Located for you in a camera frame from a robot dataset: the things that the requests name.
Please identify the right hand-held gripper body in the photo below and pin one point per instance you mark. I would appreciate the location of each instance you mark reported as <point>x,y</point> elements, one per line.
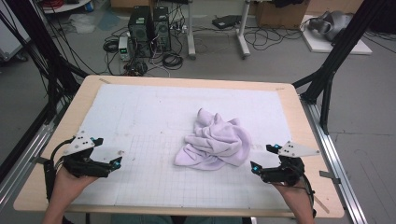
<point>285,174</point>

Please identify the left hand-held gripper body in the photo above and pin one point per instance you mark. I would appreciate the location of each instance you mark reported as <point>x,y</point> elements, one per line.
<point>84,165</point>

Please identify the lavender printed towel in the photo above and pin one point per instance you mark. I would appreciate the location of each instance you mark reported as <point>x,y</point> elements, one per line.
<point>214,143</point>

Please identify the person's right hand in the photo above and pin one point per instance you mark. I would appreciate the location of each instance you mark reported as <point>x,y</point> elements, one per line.
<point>294,194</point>

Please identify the person's left hand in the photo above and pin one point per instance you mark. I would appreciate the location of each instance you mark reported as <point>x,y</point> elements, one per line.
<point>67,186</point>

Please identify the grey tape strip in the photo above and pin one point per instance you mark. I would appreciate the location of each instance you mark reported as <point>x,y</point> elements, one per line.
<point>330,176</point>
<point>40,160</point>

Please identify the white grid mat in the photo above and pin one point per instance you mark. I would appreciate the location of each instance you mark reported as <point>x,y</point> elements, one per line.
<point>140,124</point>

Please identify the thin wooden stick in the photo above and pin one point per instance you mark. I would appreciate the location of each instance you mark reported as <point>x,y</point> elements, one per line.
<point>320,203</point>

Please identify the person's dark teal clothing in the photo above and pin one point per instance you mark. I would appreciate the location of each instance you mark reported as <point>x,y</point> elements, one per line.
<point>140,220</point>

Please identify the white power supply unit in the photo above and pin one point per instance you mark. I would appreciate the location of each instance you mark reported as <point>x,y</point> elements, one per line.
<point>124,48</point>

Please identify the white floor board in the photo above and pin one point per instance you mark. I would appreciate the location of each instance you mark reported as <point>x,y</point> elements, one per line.
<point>317,43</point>

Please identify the clear plastic bag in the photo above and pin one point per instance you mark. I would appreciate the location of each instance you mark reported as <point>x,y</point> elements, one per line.
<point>81,24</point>

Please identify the large black computer tower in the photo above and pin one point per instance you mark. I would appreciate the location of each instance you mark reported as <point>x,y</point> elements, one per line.
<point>140,31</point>

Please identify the white stand leg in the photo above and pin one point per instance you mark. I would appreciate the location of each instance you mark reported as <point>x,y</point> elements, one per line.
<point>243,31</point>
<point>190,31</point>

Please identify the teal floor sheet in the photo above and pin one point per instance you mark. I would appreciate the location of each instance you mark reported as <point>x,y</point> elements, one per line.
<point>109,21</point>

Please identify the slim black computer tower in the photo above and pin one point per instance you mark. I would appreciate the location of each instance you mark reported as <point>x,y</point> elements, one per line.
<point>162,29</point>

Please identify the brown cardboard box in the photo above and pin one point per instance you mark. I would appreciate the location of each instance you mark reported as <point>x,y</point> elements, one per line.
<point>280,15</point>

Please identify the blue tape roll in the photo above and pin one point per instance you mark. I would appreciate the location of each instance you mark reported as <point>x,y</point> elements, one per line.
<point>89,6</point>

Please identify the white cabinet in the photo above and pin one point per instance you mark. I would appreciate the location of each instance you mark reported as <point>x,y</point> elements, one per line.
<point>11,37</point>

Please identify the flat black box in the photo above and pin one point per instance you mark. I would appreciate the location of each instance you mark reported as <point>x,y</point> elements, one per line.
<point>226,21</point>

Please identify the white round table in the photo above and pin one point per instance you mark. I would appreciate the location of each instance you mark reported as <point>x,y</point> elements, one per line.
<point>65,7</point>

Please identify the grey rounded device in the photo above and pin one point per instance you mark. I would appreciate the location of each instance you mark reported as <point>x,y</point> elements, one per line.
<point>333,23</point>

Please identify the aluminium rail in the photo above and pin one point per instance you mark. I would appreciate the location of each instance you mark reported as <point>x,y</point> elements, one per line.
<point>21,168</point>
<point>336,155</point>

